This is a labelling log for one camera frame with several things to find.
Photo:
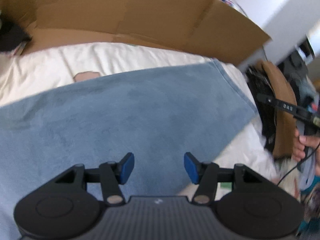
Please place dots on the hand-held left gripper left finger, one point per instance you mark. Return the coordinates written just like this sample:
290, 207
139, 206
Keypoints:
127, 165

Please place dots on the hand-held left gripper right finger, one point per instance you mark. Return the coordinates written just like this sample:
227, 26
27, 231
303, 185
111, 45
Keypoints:
191, 166

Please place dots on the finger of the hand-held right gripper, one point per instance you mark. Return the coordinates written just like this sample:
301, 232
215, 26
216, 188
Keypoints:
266, 99

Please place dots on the blue denim pants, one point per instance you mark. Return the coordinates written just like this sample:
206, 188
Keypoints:
112, 117

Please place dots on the person's right hand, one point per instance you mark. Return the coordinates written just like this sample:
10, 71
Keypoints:
297, 152

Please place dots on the dark clothing pile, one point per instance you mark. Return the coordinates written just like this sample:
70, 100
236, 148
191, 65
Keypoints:
297, 75

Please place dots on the teal printed blanket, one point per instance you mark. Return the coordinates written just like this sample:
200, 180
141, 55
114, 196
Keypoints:
308, 220

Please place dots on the cream bear print bedsheet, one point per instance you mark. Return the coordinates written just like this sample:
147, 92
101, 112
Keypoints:
50, 62

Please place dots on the brown cardboard sheet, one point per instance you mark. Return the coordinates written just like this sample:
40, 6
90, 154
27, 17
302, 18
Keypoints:
125, 10

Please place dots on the small black cloth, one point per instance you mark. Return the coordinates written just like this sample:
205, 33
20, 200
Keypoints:
12, 35

